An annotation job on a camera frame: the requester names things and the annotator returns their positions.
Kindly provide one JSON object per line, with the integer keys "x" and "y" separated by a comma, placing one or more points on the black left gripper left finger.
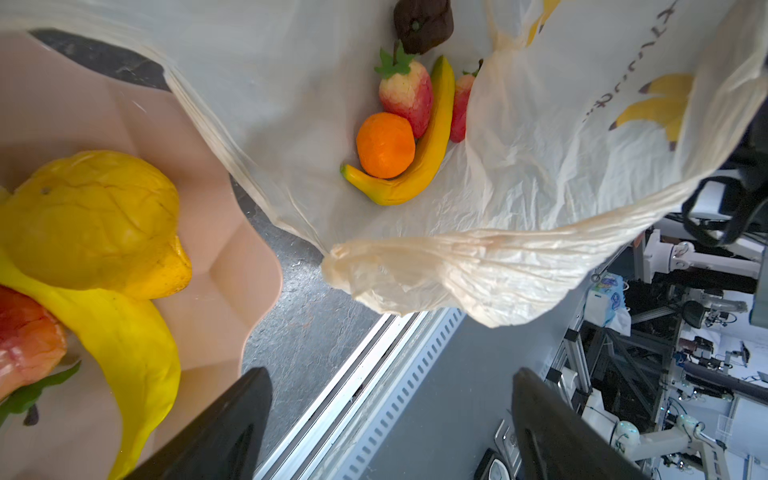
{"x": 224, "y": 441}

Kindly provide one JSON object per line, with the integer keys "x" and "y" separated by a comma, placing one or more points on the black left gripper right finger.
{"x": 554, "y": 442}

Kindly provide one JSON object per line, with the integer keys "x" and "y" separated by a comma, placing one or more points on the small yellow banana front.
{"x": 430, "y": 150}

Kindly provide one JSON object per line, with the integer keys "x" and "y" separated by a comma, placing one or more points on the beige plastic bag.
{"x": 588, "y": 122}

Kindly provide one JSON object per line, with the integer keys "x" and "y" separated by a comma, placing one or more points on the orange tangerine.
{"x": 385, "y": 145}

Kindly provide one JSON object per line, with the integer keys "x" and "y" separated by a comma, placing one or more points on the red strawberry top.
{"x": 405, "y": 88}

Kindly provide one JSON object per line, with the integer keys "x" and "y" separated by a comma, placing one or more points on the yellow lemon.
{"x": 98, "y": 220}

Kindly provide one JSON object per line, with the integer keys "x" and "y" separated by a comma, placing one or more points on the pink scalloped fruit bowl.
{"x": 53, "y": 108}

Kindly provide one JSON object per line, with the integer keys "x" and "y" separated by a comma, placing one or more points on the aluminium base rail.
{"x": 342, "y": 430}

